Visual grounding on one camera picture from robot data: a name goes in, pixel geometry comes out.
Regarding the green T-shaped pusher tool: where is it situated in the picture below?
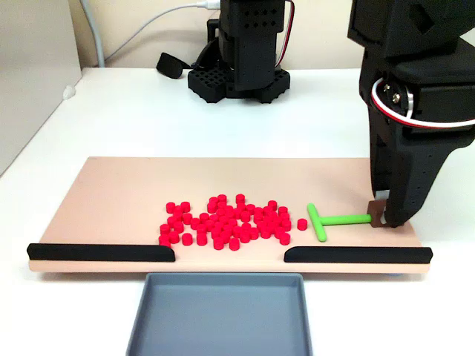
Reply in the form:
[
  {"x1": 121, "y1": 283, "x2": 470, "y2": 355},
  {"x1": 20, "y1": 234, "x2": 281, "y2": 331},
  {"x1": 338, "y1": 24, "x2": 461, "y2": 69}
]
[{"x1": 306, "y1": 200, "x2": 389, "y2": 243}]

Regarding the black clamp knob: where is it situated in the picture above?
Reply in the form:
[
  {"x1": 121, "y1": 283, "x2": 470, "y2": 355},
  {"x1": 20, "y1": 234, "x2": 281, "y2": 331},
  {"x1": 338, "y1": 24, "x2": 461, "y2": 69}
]
[{"x1": 155, "y1": 51, "x2": 186, "y2": 80}]

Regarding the grey plastic tray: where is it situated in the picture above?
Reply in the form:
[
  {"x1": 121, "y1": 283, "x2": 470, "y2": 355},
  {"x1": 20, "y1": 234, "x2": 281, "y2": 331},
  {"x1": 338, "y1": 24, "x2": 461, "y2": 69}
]
[{"x1": 125, "y1": 272, "x2": 314, "y2": 356}]

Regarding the beige wooden board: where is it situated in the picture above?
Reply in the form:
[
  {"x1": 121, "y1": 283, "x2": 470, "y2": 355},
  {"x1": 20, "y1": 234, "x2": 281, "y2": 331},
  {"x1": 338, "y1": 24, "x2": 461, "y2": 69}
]
[{"x1": 27, "y1": 156, "x2": 433, "y2": 275}]

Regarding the red white servo cable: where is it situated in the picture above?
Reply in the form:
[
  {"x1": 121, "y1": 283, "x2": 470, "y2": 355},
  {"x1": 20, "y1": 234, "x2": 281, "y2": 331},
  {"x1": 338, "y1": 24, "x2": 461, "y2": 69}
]
[
  {"x1": 276, "y1": 0, "x2": 296, "y2": 70},
  {"x1": 369, "y1": 76, "x2": 475, "y2": 130}
]

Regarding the black foam rail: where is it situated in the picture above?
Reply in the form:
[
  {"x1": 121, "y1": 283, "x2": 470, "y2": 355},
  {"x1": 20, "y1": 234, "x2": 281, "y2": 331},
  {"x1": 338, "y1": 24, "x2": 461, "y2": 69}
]
[
  {"x1": 284, "y1": 245, "x2": 433, "y2": 265},
  {"x1": 26, "y1": 243, "x2": 176, "y2": 263}
]

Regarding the white USB cable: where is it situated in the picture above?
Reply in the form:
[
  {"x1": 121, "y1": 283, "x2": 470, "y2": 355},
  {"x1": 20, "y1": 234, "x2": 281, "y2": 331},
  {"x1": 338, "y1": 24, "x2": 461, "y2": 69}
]
[{"x1": 105, "y1": 0, "x2": 222, "y2": 63}]

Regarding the grey cable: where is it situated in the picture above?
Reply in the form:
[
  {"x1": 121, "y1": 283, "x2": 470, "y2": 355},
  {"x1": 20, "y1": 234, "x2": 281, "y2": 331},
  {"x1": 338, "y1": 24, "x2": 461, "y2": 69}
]
[{"x1": 79, "y1": 0, "x2": 106, "y2": 68}]

